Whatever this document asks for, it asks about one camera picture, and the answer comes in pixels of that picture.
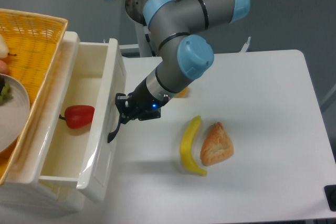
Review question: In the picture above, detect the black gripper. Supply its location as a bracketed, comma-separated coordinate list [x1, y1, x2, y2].
[115, 79, 169, 124]

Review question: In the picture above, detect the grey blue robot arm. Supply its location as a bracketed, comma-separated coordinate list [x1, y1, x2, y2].
[115, 0, 250, 124]

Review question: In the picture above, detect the white drawer cabinet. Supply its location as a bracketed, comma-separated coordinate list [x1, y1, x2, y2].
[0, 31, 87, 218]

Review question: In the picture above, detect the red toy bell pepper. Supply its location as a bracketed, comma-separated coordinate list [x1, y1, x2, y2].
[59, 105, 95, 130]

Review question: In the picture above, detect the yellow toy bell pepper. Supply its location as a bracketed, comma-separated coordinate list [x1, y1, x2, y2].
[175, 87, 188, 98]

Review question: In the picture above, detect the yellow toy banana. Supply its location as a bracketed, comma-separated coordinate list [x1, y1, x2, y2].
[179, 115, 207, 176]

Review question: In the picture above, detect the toy croissant bread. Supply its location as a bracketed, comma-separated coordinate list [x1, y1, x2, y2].
[200, 122, 234, 166]

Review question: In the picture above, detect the grey plate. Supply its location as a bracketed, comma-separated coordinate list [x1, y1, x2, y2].
[1, 74, 30, 152]

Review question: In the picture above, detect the yellow woven basket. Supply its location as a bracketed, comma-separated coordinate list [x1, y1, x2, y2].
[1, 9, 68, 184]

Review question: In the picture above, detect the pink toy sausage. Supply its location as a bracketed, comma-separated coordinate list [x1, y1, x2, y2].
[0, 60, 9, 74]

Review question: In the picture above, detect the black object at table edge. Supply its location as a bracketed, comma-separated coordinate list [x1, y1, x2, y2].
[324, 185, 336, 212]

